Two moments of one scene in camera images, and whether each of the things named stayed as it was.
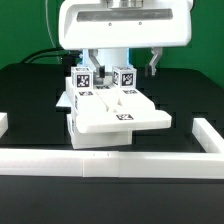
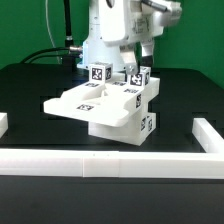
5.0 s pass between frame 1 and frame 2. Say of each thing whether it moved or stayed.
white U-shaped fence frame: stayed
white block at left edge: stayed
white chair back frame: moved
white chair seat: moved
